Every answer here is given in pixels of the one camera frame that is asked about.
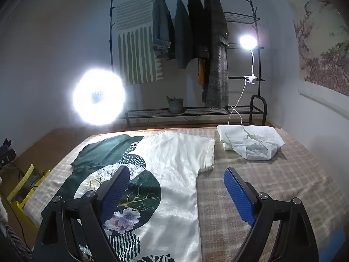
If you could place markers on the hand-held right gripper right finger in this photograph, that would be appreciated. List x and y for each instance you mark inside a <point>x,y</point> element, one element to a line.
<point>240,196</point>

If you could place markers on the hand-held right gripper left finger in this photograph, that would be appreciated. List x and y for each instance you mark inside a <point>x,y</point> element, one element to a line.
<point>117,193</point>

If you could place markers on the green and white printed shirt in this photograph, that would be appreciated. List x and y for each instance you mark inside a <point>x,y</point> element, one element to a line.
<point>169,174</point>

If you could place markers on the folded white clothes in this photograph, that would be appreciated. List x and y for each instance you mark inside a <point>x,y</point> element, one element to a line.
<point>253,144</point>

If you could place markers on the black metal clothes rack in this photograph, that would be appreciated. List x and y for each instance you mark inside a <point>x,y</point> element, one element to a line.
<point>152,112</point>

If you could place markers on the beige plaid blanket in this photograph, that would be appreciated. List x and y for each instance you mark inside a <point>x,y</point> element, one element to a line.
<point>218,223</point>

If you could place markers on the yellow edged bag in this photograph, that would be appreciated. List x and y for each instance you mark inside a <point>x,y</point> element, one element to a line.
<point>20,185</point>

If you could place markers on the blue cloth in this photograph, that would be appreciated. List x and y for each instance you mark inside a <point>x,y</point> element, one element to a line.
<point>332,245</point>

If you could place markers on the potted plant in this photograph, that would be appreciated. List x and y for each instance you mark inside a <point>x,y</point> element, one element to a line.
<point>176,106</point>

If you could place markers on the person's fuzzy cream jacket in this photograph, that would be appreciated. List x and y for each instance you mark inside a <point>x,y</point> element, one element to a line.
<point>2,202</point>

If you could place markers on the black box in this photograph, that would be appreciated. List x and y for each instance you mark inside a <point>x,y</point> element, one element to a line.
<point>8,157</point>

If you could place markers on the person's grey striped clothing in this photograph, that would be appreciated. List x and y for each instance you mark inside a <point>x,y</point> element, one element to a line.
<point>13,245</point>

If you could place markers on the long plaid coat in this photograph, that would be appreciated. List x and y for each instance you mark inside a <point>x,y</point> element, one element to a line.
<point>216,73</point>

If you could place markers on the orange garment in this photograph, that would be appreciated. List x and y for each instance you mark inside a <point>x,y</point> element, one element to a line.
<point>201,71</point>

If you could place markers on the white clip lamp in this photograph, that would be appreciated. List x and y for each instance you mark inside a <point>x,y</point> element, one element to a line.
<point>248,42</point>

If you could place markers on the grey jacket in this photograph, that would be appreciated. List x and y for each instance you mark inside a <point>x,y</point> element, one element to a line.
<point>182,38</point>

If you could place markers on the blue denim jacket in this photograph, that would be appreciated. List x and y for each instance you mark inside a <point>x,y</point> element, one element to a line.
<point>162,27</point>

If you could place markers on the black jacket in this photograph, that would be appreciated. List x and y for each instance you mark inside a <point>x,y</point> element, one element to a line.
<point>197,27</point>

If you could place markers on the black metal rail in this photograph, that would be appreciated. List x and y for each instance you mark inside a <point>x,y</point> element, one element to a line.
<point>252,109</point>

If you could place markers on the green striped wall cloth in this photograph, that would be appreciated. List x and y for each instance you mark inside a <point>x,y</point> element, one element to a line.
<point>136,54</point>

